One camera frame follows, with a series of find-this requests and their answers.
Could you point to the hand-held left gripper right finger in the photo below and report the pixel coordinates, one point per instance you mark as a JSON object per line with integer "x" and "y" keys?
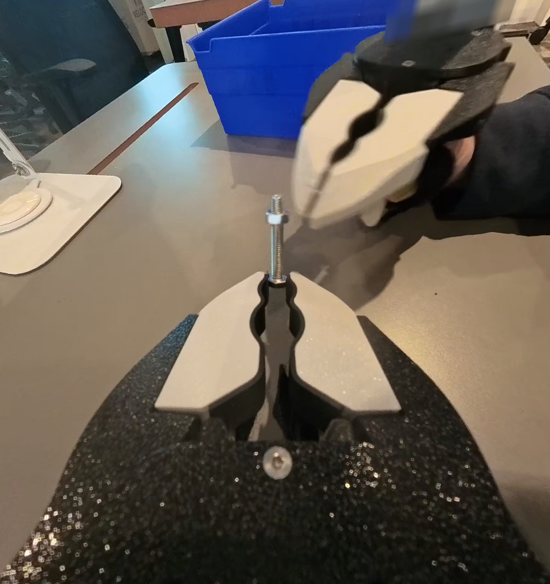
{"x": 343, "y": 365}

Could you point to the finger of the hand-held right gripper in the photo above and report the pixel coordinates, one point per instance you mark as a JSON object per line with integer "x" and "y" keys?
{"x": 384, "y": 159}
{"x": 320, "y": 132}

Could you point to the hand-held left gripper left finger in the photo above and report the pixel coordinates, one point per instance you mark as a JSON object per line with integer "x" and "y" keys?
{"x": 211, "y": 360}

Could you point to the blue plastic bin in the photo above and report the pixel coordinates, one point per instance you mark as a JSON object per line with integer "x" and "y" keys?
{"x": 279, "y": 77}

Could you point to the silver steel bolt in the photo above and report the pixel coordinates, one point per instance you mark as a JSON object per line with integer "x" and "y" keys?
{"x": 277, "y": 246}

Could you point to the person's right forearm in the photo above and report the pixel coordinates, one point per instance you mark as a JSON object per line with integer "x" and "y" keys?
{"x": 516, "y": 159}

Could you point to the person's right hand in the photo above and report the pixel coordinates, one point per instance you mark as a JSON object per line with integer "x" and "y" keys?
{"x": 462, "y": 157}

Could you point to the black chair base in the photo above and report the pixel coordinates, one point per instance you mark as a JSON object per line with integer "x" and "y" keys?
{"x": 546, "y": 23}

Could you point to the wood-edged side table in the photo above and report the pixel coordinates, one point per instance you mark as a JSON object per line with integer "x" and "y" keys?
{"x": 197, "y": 11}

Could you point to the white document stand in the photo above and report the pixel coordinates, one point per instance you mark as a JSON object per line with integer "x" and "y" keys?
{"x": 74, "y": 214}

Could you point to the white printed panel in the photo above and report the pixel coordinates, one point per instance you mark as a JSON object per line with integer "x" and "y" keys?
{"x": 145, "y": 23}

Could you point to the black armrest office chair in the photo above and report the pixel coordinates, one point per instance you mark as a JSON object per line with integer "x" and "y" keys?
{"x": 63, "y": 68}

